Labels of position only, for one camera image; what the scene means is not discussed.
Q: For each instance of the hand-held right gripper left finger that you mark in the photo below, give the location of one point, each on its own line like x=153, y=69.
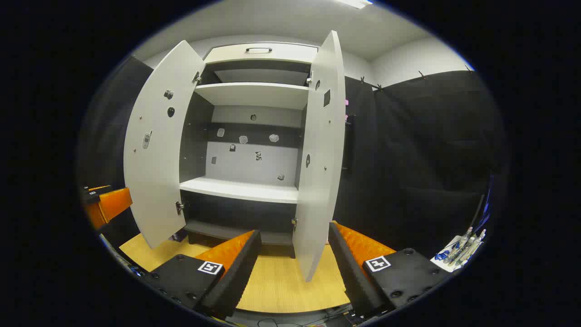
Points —
x=236, y=272

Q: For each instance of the white tray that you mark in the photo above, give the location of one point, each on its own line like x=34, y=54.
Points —
x=447, y=263

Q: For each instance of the white and grey cabinet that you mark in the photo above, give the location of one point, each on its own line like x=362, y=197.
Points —
x=195, y=145

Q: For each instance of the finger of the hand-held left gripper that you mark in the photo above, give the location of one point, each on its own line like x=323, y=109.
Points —
x=111, y=204

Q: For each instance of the black backdrop cloth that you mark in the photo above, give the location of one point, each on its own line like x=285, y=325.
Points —
x=431, y=159

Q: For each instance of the blue and white booklets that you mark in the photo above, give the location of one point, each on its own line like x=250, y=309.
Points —
x=178, y=236

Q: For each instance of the white cabinet shelf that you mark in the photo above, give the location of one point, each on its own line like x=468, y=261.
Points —
x=240, y=188
x=254, y=94

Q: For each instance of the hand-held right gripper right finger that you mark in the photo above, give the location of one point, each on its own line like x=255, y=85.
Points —
x=349, y=268

